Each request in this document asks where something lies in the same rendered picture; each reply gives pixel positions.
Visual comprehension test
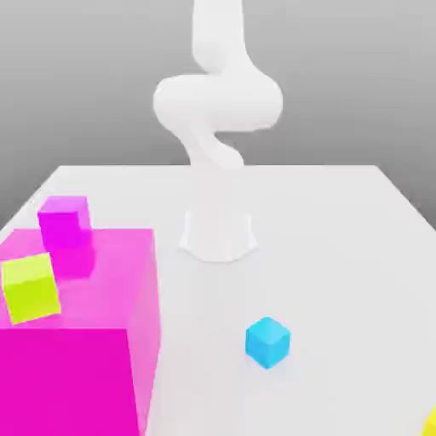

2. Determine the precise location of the small cyan cube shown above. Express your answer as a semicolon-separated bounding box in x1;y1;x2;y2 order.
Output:
244;315;291;370

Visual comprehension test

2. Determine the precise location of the small purple cube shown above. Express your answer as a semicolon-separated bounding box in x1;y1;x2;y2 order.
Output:
37;195;95;280

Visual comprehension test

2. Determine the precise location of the small lime green cube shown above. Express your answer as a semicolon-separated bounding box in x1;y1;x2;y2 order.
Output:
1;252;62;326

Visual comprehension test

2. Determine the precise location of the small yellow cube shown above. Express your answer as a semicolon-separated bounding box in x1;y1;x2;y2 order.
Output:
421;405;436;436

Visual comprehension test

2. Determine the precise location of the large pink box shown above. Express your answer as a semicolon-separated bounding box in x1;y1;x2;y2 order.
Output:
0;227;162;436

